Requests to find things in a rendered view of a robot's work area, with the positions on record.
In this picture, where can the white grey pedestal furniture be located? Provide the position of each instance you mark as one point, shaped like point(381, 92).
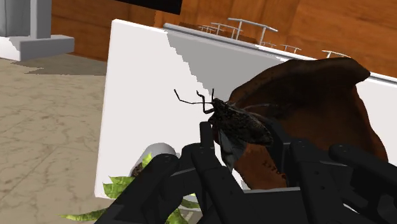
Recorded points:
point(40, 45)

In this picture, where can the green plant in white pot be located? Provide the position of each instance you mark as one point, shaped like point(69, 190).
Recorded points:
point(119, 187)

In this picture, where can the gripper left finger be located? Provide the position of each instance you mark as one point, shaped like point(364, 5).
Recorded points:
point(161, 192)

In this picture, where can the black flat wall panel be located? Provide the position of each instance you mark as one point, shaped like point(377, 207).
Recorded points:
point(155, 4)

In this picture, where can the black insect figure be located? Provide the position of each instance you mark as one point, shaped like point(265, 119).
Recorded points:
point(238, 124)

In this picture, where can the brown ceramic bowl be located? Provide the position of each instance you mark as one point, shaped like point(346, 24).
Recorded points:
point(316, 93)

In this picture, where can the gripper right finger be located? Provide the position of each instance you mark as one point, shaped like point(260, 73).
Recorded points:
point(335, 186)

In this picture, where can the white topped wooden drawer chest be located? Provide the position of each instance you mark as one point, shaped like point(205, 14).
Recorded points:
point(139, 93)

